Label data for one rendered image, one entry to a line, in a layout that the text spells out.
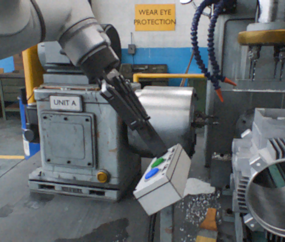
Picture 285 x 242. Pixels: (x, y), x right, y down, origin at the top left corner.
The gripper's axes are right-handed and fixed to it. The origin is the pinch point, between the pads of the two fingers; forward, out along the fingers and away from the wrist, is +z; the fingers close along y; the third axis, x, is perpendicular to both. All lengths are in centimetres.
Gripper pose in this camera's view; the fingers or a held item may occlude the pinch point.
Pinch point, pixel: (151, 137)
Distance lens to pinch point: 59.2
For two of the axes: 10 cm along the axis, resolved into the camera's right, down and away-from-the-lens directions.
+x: -7.9, 5.2, 3.3
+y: 2.4, -2.4, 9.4
